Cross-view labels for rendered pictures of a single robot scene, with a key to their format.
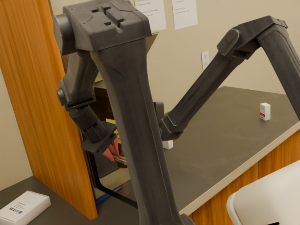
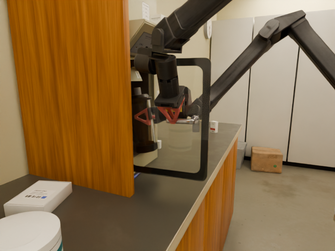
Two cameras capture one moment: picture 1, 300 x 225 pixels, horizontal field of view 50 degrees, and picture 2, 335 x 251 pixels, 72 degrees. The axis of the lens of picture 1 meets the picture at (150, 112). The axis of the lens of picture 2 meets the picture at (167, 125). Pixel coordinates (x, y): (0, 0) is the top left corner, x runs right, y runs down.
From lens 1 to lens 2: 0.60 m
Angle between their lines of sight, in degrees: 27
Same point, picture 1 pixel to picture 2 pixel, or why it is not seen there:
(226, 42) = (268, 28)
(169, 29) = not seen: hidden behind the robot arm
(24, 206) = (45, 192)
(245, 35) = (281, 24)
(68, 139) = (122, 105)
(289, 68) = (320, 45)
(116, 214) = (152, 190)
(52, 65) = (122, 23)
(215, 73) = (252, 55)
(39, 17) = not seen: outside the picture
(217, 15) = not seen: hidden behind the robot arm
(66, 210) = (93, 193)
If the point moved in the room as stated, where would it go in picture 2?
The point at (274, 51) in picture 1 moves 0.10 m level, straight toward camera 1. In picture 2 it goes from (305, 34) to (329, 28)
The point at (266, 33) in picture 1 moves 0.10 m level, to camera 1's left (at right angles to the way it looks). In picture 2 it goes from (299, 22) to (279, 19)
